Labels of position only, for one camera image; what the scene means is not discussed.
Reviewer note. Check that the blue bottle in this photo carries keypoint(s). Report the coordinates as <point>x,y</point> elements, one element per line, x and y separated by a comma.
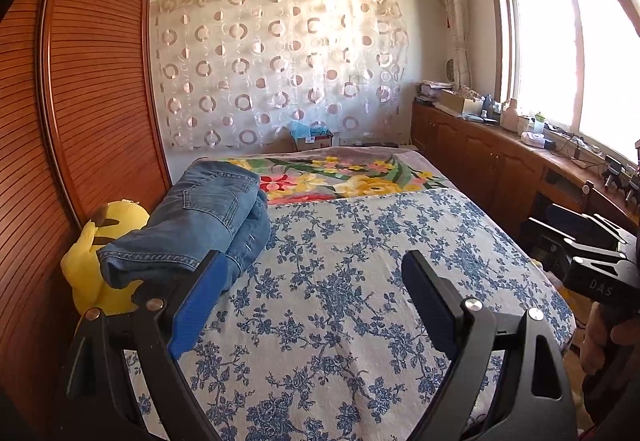
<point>487,105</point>

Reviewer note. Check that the cardboard box with blue cloth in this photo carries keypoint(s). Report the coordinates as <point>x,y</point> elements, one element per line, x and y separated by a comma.
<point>312,138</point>

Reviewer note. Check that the dark blue jeans pants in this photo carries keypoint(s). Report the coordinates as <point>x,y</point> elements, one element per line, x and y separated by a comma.
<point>252,236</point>

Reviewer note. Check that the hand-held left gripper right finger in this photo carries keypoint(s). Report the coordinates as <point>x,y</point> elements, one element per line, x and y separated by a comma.
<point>430,306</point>

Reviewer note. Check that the long wooden sideboard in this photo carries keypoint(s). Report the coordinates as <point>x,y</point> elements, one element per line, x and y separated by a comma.
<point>480,161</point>

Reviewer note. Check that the beige plastic jug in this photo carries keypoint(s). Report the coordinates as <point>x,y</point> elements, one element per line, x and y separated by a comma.
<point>510,118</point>

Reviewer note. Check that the yellow plush toy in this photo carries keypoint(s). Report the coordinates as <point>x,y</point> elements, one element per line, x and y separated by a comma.
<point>82,271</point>

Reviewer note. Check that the black power adapter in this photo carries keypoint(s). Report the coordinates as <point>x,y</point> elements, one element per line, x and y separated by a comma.
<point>551,145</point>

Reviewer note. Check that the light blue jeans pants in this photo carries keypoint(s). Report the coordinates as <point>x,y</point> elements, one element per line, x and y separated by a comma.
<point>200,211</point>

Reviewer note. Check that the blue floral bedsheet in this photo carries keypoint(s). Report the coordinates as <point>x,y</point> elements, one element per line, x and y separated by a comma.
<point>325,296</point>

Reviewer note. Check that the wood-framed window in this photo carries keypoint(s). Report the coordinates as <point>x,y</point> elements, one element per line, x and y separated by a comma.
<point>560,46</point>

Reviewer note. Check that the green-capped bottle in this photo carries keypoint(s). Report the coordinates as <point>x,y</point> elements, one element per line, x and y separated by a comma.
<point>538,123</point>

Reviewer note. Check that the stack of papers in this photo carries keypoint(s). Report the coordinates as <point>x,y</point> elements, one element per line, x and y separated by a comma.
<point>432,91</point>

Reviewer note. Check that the open cardboard box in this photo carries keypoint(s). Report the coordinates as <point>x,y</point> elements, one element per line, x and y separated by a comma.
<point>457,103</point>

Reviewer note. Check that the colourful floral blanket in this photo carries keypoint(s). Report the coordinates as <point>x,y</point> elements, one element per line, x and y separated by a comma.
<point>350,176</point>

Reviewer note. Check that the brown slatted wooden wardrobe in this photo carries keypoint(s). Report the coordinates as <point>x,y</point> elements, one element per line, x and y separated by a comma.
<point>100,96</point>

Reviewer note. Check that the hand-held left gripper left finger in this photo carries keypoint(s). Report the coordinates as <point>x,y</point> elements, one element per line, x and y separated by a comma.
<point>200,306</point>

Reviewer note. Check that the sheer circle-patterned curtain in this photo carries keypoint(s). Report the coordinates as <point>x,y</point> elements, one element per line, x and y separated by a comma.
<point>280,71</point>

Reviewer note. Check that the person's right hand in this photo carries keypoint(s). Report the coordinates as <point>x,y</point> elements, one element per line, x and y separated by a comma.
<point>597,331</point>

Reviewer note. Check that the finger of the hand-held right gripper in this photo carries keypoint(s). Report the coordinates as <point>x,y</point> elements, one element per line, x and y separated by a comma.
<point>547,241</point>
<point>610,228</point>

